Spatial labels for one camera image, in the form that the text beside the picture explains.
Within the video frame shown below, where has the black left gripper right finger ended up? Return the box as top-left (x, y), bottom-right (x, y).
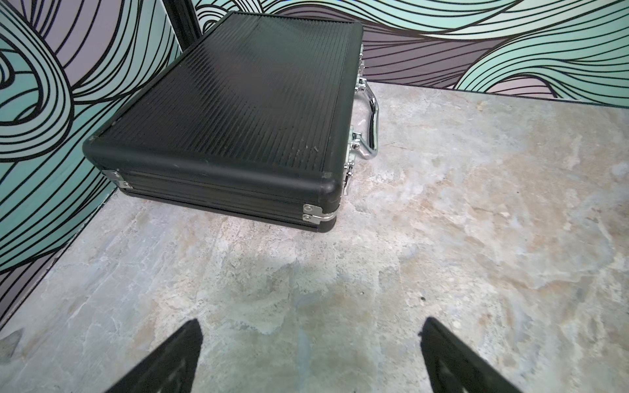
top-left (419, 317), bottom-right (520, 393)

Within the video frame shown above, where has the black ribbed hard case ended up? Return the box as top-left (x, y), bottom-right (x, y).
top-left (83, 11), bottom-right (379, 233)

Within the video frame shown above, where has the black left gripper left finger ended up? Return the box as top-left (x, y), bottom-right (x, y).
top-left (106, 319), bottom-right (203, 392)

